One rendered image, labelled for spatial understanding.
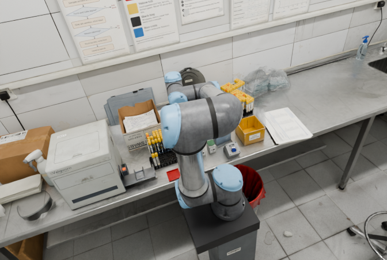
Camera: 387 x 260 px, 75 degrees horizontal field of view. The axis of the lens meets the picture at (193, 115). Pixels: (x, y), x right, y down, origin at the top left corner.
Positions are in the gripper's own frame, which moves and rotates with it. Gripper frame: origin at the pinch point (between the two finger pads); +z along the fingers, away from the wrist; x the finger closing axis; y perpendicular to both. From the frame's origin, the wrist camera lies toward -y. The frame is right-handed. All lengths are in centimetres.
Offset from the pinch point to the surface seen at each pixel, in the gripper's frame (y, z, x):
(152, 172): 23.2, 16.5, 3.7
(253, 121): -45.3, 14.9, -6.2
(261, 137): -43.0, 17.3, 6.4
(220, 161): -14.2, 20.6, 9.5
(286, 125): -64, 19, 3
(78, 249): 95, 108, -30
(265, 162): -70, 81, -21
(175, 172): 11.1, 20.3, 6.2
